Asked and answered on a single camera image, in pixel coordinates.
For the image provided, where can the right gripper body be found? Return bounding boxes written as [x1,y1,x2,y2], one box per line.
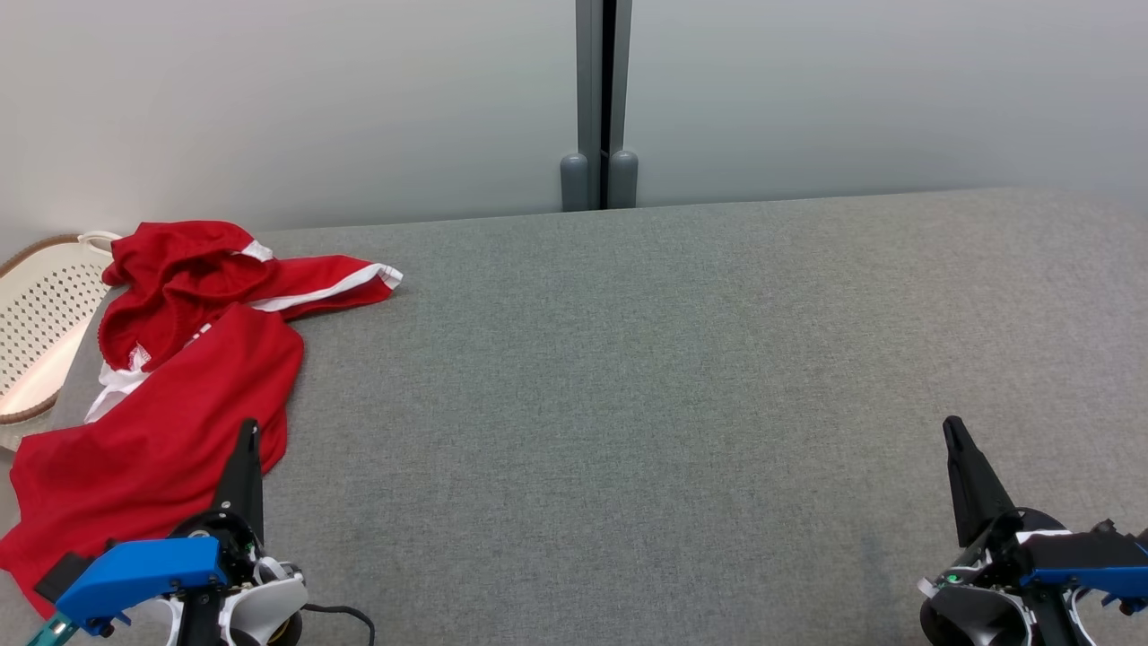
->
[919,507,1109,646]

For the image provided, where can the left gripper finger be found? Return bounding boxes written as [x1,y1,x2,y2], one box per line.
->
[213,417,266,545]

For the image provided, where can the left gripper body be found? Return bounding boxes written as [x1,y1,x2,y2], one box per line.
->
[170,510,310,646]

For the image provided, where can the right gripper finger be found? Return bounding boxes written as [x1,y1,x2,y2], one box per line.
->
[942,415,1021,549]

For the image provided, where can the red basketball jersey white sleeves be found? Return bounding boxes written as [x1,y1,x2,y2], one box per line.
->
[0,303,306,620]

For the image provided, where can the red shorts with white stripe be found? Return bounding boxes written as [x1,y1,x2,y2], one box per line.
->
[97,220,404,373]

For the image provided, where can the white perforated laundry basket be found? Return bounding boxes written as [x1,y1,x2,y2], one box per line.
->
[0,231,124,452]

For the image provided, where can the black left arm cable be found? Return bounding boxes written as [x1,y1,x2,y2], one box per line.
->
[300,603,377,646]

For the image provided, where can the grey partition divider post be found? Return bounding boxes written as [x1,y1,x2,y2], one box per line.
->
[561,0,639,212]

